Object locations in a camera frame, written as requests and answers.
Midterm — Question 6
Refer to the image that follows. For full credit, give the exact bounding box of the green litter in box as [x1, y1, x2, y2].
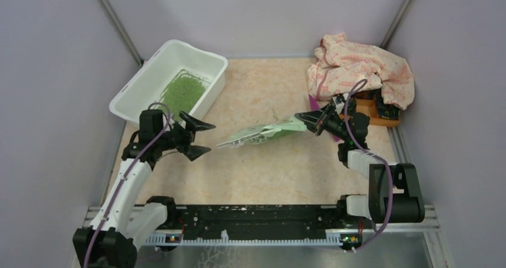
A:
[160, 69, 210, 121]

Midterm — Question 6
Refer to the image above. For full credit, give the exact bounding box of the white plastic litter box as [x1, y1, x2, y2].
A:
[109, 39, 229, 127]

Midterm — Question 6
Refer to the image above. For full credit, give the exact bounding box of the green cat litter bag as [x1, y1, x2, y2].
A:
[226, 115, 307, 144]

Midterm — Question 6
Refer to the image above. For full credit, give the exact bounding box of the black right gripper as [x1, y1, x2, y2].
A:
[294, 103, 350, 142]

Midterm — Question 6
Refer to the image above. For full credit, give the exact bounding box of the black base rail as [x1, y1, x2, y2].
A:
[143, 205, 374, 248]

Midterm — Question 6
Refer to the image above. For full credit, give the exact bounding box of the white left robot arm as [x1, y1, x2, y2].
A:
[72, 109, 216, 267]

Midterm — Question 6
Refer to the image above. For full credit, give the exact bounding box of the black bag clip strip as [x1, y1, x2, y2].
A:
[217, 136, 254, 149]

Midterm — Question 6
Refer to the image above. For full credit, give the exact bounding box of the pink patterned cloth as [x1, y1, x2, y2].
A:
[307, 33, 415, 110]

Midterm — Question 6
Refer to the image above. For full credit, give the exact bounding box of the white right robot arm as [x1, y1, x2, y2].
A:
[295, 94, 425, 227]

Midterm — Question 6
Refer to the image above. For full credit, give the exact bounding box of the spilled green litter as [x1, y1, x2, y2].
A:
[271, 109, 280, 122]

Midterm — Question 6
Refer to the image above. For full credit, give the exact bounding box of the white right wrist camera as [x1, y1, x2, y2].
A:
[332, 93, 348, 110]

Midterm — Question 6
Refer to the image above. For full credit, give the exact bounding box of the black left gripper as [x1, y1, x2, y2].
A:
[157, 110, 215, 161]

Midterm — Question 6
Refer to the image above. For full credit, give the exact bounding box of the wooden tray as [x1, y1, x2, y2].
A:
[348, 90, 400, 128]

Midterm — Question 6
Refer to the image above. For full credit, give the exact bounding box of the dark patterned item right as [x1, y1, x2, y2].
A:
[375, 92, 400, 120]

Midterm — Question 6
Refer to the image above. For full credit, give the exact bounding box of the purple plastic scoop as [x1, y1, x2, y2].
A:
[308, 94, 341, 143]

